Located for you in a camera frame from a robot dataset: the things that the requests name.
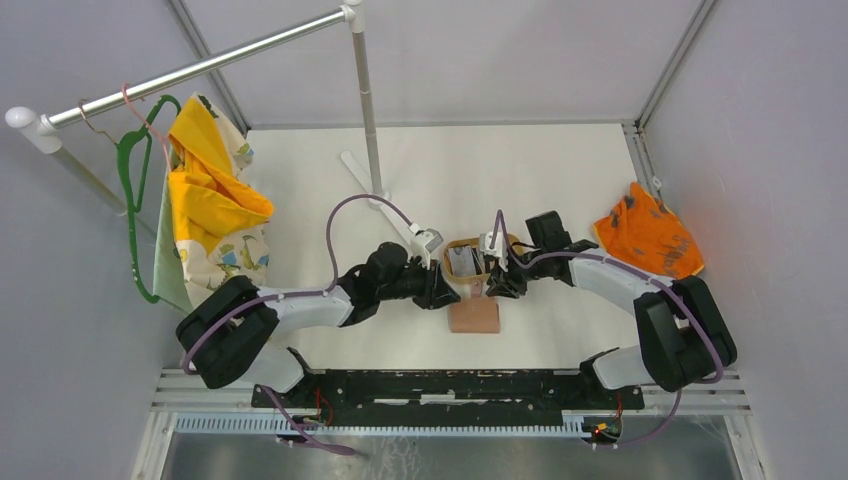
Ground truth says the white cable duct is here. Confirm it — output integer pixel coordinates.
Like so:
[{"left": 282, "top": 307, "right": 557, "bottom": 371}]
[{"left": 173, "top": 413, "right": 590, "bottom": 439}]

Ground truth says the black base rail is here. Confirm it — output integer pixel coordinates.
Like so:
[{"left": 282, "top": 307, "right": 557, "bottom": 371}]
[{"left": 251, "top": 369, "right": 645, "bottom": 427}]

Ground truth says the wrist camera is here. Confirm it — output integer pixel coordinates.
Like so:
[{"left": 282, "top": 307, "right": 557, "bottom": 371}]
[
  {"left": 409, "top": 223, "right": 443, "bottom": 266},
  {"left": 478, "top": 231, "right": 509, "bottom": 272}
]

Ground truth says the pink hanger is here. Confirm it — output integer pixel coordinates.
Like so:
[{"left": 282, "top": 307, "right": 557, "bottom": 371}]
[{"left": 120, "top": 83, "right": 172, "bottom": 175}]

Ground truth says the green hanger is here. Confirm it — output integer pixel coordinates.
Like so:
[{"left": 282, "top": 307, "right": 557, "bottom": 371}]
[{"left": 116, "top": 95, "right": 181, "bottom": 304}]

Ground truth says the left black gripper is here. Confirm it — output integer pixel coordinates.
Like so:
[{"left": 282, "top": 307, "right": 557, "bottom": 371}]
[{"left": 377, "top": 254, "right": 460, "bottom": 310}]

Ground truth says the orange cloth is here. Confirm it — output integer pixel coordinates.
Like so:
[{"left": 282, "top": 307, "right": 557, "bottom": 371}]
[{"left": 593, "top": 182, "right": 705, "bottom": 279}]

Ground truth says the silver striped card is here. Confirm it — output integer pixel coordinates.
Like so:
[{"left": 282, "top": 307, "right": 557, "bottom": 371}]
[{"left": 448, "top": 245, "right": 478, "bottom": 278}]

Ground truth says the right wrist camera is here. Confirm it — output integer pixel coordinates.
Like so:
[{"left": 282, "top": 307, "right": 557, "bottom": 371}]
[{"left": 478, "top": 231, "right": 509, "bottom": 272}]

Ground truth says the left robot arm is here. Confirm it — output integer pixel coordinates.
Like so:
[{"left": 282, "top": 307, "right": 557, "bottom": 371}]
[{"left": 176, "top": 242, "right": 461, "bottom": 408}]

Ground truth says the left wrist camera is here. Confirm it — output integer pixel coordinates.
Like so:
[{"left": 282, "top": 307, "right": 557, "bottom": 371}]
[{"left": 409, "top": 223, "right": 443, "bottom": 266}]

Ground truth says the yellow dinosaur print garment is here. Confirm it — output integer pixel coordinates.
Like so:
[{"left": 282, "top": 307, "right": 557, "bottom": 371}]
[{"left": 154, "top": 92, "right": 274, "bottom": 313}]

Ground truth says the brown wire hanger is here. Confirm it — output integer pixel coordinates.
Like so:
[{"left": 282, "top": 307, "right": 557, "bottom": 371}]
[{"left": 77, "top": 99, "right": 119, "bottom": 147}]

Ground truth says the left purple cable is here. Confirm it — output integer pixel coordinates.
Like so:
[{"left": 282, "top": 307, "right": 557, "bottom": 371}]
[{"left": 180, "top": 193, "right": 415, "bottom": 458}]

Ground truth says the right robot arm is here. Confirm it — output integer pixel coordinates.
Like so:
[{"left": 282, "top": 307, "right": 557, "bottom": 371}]
[{"left": 479, "top": 211, "right": 738, "bottom": 408}]

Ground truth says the metal clothes rack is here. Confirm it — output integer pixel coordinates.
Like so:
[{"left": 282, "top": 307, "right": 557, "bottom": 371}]
[{"left": 5, "top": 1, "right": 423, "bottom": 245}]

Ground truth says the tan oval tray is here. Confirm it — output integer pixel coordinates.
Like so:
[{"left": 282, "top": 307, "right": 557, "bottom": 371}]
[{"left": 442, "top": 232, "right": 508, "bottom": 285}]

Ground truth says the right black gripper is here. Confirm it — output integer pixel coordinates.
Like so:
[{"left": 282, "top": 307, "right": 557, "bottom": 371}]
[{"left": 486, "top": 246, "right": 547, "bottom": 300}]

